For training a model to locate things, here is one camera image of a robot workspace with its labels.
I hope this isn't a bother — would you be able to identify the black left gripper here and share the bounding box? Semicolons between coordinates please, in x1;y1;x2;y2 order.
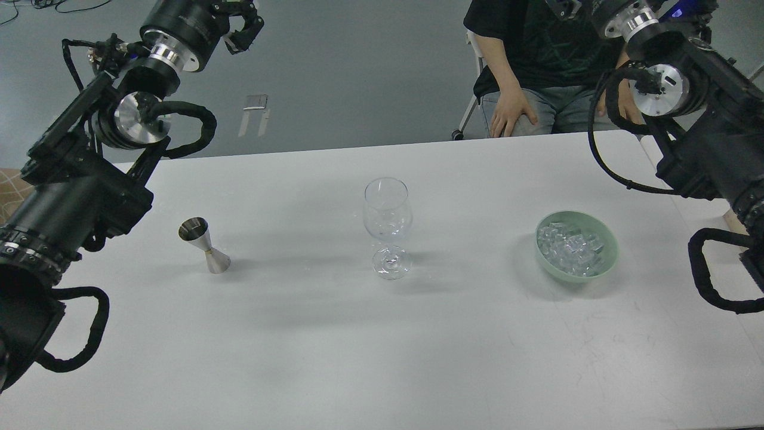
140;1;264;73

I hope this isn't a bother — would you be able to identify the steel double jigger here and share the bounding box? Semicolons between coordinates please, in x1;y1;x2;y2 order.
178;217;231;274

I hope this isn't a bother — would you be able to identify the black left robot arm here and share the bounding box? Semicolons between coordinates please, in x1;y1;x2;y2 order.
1;1;264;390

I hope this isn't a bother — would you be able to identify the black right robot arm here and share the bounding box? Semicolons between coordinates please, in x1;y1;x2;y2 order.
579;1;763;315

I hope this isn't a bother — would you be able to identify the clear wine glass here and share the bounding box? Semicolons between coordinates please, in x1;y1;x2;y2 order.
363;177;413;280

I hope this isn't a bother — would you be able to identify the pile of ice cubes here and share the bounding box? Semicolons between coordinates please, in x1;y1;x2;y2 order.
537;222;605;277

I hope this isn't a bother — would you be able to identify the person's right hand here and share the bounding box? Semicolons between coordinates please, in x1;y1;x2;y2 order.
488;89;538;138

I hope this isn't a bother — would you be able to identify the metal floor plate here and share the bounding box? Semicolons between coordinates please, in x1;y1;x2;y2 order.
242;94;269;111

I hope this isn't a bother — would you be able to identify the white office chair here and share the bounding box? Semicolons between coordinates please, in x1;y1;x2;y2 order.
452;31;485;141

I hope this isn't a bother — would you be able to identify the beige checkered sofa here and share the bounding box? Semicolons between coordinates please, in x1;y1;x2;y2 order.
1;168;34;225

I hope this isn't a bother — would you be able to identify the seated person in black shirt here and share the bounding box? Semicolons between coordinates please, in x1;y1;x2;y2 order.
463;1;629;138

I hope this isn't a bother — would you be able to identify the green bowl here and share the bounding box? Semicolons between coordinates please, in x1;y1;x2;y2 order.
533;211;620;285

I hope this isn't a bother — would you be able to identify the black floor cable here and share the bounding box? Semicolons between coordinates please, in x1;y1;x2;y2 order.
0;0;112;26

